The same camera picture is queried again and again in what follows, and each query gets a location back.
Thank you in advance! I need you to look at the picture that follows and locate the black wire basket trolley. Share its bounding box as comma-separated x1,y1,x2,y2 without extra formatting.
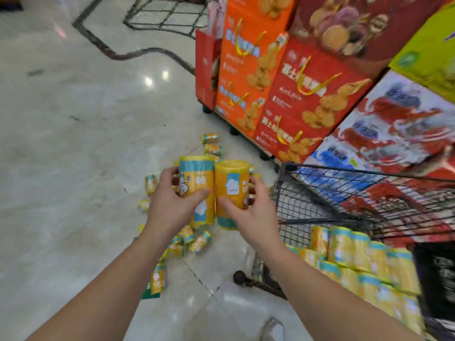
122,0,209,40

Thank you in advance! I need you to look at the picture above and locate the person's right forearm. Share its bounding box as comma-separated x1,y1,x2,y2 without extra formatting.
255,241,417,341

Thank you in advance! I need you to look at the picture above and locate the red biscuit gift box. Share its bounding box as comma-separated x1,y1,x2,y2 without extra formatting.
253,113,323,164
262,35,373,139

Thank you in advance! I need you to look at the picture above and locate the orange biscuit gift box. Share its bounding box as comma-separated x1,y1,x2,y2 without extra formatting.
214,77,268,139
227,0,296,21
217,3,289,90

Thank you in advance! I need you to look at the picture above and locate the wheeled display platform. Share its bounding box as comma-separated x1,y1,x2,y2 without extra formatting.
202,103,282,171

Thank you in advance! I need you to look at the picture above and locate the dark red cookie gift box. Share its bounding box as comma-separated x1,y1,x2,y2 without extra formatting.
289,0,449,79

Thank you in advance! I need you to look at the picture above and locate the white red-print gift box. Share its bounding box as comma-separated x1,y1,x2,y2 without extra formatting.
332,70,455,181

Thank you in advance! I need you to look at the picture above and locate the black printed bag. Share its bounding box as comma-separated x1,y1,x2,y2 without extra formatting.
413,241,455,321

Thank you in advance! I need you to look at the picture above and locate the pile of small yellow rolls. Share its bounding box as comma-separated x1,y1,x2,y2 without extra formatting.
137,133,264,297

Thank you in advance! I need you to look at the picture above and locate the green paper label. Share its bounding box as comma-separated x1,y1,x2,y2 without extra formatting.
141,282,161,301

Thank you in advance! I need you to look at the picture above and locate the black wire shopping cart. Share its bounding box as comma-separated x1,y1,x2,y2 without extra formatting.
233,161,455,341

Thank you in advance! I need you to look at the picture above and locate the person's right hand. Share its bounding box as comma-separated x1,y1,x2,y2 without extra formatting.
218,175,284,255

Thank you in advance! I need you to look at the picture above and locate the yellow roll with white label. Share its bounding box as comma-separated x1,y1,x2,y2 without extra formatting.
214,160,250,230

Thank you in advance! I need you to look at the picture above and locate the row of yellow teal-banded rolls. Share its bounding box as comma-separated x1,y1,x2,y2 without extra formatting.
284,225,426,335

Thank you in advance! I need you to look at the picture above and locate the yellow roll with dog print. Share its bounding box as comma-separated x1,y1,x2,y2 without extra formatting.
178,156,216,228

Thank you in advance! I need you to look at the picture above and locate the person's left hand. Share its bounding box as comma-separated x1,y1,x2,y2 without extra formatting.
144,167,210,242

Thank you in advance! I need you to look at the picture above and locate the red paper gift bag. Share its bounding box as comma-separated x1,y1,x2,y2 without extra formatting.
194,27,223,111

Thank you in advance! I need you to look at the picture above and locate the green gift box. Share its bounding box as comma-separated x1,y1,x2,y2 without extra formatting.
388,3,455,104

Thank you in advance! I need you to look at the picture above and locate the white blue-print gift box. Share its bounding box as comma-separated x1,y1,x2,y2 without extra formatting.
298,136,388,204

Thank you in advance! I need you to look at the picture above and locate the person's left forearm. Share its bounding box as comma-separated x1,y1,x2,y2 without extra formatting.
25,227,179,341

